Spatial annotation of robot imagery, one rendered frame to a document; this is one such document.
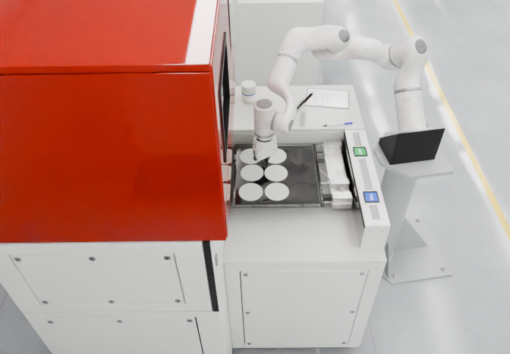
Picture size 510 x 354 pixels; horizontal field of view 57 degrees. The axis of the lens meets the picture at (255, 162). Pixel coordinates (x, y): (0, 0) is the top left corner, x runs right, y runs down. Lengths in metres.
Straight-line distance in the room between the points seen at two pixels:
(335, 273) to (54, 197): 1.09
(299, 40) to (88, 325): 1.35
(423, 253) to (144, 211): 2.02
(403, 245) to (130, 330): 1.68
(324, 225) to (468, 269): 1.29
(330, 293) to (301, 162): 0.57
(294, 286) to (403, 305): 0.95
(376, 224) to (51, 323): 1.23
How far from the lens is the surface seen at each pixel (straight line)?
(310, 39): 1.97
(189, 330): 1.85
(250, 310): 2.12
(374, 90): 4.14
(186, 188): 1.21
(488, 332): 2.84
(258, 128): 1.84
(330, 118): 2.20
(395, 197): 2.43
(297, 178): 1.99
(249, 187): 1.95
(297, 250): 1.85
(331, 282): 1.95
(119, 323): 1.85
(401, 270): 2.87
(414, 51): 2.18
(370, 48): 2.12
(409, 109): 2.19
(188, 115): 1.05
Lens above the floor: 2.33
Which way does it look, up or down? 44 degrees down
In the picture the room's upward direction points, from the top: 1 degrees counter-clockwise
